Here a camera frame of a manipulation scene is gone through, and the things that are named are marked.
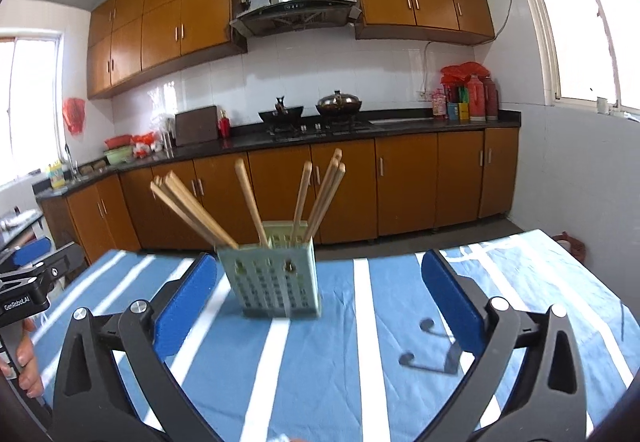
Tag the small black wok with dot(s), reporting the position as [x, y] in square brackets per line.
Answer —
[282, 115]

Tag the blue white striped tablecloth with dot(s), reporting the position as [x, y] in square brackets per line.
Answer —
[350, 372]

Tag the yellow dish soap bottle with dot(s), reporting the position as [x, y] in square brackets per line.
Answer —
[57, 177]

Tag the brown lower kitchen cabinets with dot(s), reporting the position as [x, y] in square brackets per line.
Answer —
[410, 182]

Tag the black gas stove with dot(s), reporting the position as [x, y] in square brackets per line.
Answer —
[320, 128]

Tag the red hanging plastic bag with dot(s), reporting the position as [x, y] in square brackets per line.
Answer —
[74, 115]

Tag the dark red thermos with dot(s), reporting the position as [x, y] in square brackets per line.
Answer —
[491, 97]

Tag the red bottle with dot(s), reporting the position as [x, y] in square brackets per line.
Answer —
[224, 126]

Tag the clear plastic bags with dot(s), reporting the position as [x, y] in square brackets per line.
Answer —
[161, 115]

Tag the pink bottle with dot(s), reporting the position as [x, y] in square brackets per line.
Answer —
[439, 103]

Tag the red plastic bag on thermoses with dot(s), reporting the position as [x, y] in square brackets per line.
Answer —
[462, 72]

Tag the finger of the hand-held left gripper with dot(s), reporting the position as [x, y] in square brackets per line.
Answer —
[60, 267]
[32, 252]

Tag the green basin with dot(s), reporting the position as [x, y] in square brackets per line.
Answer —
[119, 156]

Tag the red basin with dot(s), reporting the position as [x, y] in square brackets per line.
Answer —
[119, 141]

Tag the white cup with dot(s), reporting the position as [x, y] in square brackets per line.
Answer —
[602, 106]

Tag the yellow box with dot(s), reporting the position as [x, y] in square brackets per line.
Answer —
[464, 111]

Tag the person's left hand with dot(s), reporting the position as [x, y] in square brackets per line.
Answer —
[31, 367]

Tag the steel faucet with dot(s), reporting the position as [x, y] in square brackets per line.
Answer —
[74, 167]

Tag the green perforated chopstick holder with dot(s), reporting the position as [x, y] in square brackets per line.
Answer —
[270, 282]

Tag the small side window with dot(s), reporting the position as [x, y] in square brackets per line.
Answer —
[30, 112]

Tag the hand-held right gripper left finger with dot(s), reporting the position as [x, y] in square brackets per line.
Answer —
[185, 307]

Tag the large wok with lid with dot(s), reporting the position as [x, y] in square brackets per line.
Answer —
[340, 103]

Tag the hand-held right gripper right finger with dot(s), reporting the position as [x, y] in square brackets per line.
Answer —
[450, 302]

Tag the black kitchen countertop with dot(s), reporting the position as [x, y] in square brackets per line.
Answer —
[240, 136]

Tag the wall socket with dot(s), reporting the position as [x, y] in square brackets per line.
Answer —
[425, 96]

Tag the brown cutting board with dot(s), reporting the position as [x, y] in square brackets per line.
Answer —
[196, 126]

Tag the large bright window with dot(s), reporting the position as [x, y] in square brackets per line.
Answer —
[575, 22]

